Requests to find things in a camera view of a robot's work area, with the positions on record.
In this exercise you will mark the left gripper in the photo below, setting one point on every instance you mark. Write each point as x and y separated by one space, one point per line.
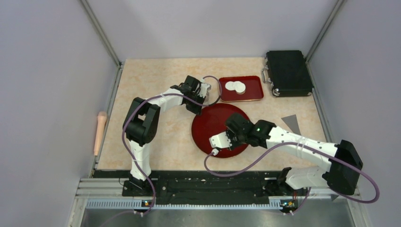
196 110

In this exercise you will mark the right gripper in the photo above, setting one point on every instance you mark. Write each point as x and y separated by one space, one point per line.
229 134

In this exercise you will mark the round red tray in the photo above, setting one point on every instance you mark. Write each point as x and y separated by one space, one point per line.
210 122

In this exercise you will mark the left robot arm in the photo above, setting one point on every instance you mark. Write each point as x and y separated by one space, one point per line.
141 123

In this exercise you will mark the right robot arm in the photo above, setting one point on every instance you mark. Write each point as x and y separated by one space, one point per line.
332 162

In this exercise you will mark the left white wrapper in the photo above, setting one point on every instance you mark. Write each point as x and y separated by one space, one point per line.
230 86

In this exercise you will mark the rectangular red tray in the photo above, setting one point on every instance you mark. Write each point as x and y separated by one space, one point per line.
253 91

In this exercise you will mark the black case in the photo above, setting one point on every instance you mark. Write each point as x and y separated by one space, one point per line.
287 74

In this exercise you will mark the beige wooden rolling pin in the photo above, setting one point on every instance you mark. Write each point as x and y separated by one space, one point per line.
101 121

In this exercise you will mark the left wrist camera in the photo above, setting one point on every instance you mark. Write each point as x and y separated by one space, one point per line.
204 90

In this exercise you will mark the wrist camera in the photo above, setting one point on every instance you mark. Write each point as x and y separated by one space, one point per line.
204 90
219 142

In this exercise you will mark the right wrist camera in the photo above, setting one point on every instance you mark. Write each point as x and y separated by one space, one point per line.
219 142

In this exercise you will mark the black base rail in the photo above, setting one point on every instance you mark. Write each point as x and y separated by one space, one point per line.
201 188

